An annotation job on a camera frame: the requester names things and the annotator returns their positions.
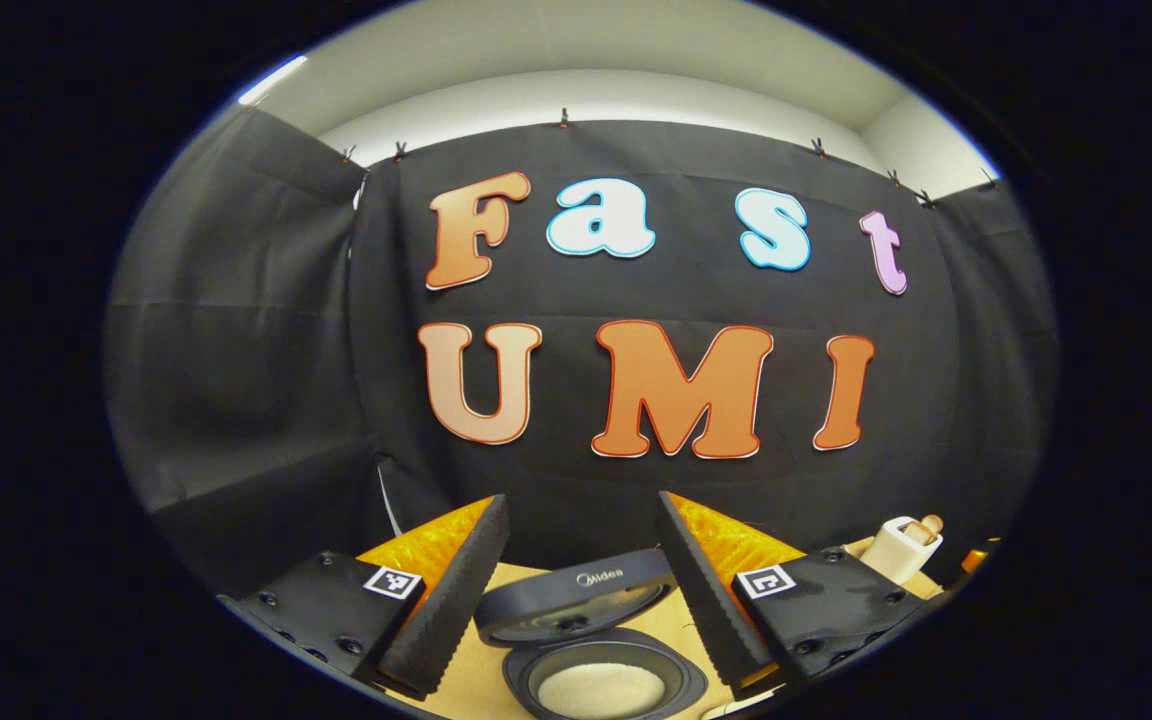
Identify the white rice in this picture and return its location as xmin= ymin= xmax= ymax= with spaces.
xmin=536 ymin=662 xmax=667 ymax=719

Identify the black backdrop cloth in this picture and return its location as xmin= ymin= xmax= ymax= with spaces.
xmin=104 ymin=105 xmax=1059 ymax=601

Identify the white toaster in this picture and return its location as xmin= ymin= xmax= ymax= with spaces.
xmin=861 ymin=515 xmax=945 ymax=586

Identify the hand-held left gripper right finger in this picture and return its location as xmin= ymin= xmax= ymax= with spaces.
xmin=656 ymin=490 xmax=937 ymax=699

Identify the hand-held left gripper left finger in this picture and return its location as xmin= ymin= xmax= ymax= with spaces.
xmin=219 ymin=493 xmax=512 ymax=701

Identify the dark grey rice cooker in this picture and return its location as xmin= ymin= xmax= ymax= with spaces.
xmin=473 ymin=547 xmax=710 ymax=720

